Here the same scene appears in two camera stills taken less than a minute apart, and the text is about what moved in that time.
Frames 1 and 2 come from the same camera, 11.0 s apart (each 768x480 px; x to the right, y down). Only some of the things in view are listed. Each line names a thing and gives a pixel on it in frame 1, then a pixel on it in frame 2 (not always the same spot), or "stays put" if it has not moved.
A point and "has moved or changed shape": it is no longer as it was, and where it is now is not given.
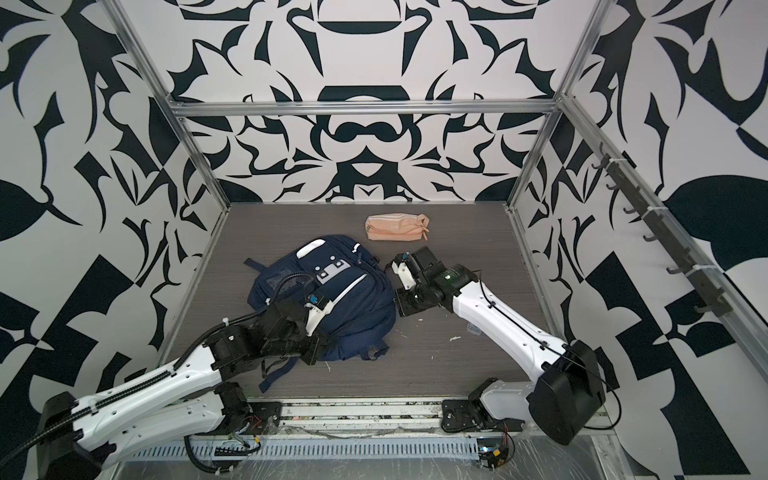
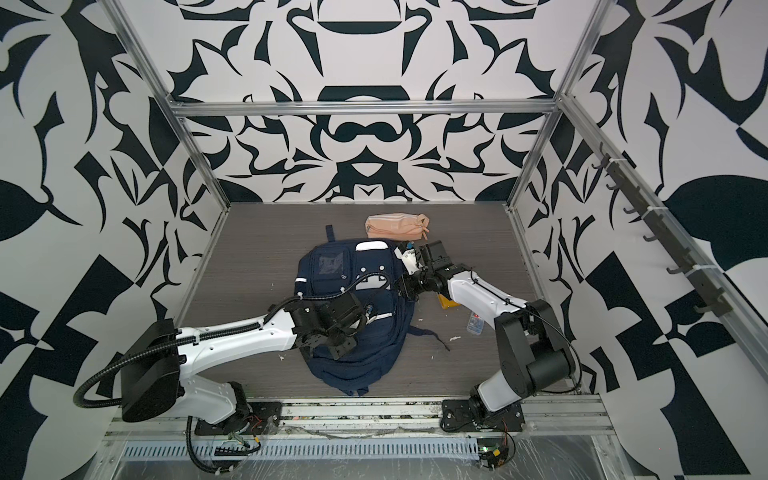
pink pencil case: x=397 y=226 stays put
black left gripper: x=312 y=351 to x=342 y=351
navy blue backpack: x=344 y=272 has moved or changed shape
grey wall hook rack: x=716 y=302 stays put
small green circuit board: x=492 y=452 stays put
